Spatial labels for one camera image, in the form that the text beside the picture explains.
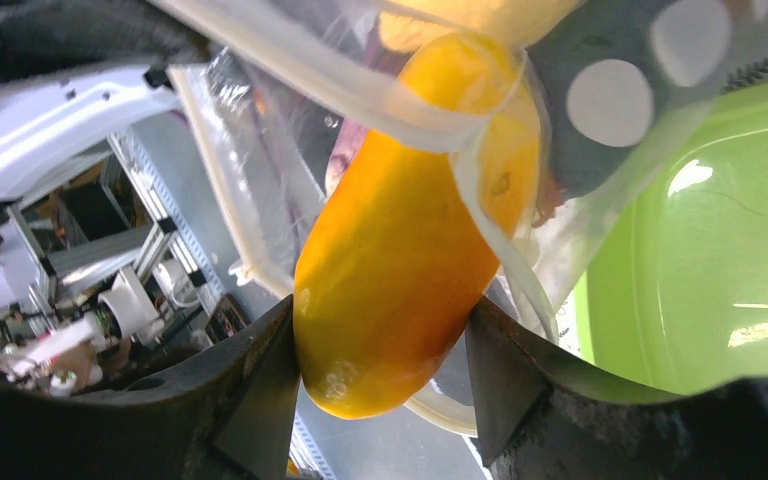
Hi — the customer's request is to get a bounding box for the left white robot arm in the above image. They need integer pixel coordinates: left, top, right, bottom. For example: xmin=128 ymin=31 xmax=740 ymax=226
xmin=0 ymin=1 xmax=209 ymax=204

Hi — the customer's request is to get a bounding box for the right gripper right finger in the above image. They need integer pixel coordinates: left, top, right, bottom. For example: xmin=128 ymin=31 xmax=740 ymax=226
xmin=465 ymin=299 xmax=768 ymax=479

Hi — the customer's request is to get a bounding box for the clear zip top bag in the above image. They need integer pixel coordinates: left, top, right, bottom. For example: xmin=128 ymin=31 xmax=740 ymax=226
xmin=160 ymin=1 xmax=768 ymax=435

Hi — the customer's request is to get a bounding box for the yellow toy lemon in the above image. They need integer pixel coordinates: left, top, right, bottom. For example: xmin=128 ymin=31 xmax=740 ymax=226
xmin=378 ymin=0 xmax=579 ymax=53

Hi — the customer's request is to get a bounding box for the orange toy mango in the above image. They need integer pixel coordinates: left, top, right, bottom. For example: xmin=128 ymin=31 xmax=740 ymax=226
xmin=293 ymin=33 xmax=540 ymax=420

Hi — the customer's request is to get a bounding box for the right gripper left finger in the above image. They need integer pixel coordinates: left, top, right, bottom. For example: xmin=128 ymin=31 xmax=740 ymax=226
xmin=0 ymin=299 xmax=299 ymax=479

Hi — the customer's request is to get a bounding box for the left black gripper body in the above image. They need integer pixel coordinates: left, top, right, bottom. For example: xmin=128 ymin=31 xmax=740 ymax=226
xmin=0 ymin=1 xmax=209 ymax=87

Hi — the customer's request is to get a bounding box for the green plastic tray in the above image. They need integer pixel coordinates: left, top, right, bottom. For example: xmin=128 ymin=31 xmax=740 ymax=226
xmin=572 ymin=83 xmax=768 ymax=394

